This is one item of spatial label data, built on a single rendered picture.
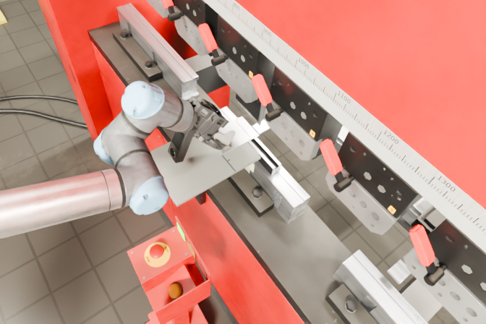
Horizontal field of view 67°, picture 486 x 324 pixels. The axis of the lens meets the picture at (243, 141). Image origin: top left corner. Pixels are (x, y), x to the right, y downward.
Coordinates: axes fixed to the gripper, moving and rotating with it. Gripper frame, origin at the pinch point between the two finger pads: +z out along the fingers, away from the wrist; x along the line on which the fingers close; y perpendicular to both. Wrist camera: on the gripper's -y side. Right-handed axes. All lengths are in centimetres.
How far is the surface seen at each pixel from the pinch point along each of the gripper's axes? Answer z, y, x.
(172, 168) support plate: -9.5, -12.3, -0.5
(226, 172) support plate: -2.3, -3.9, -9.4
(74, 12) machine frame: -3, -10, 84
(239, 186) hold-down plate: 7.6, -6.9, -10.3
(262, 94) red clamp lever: -21.5, 18.6, -13.0
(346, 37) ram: -34, 34, -25
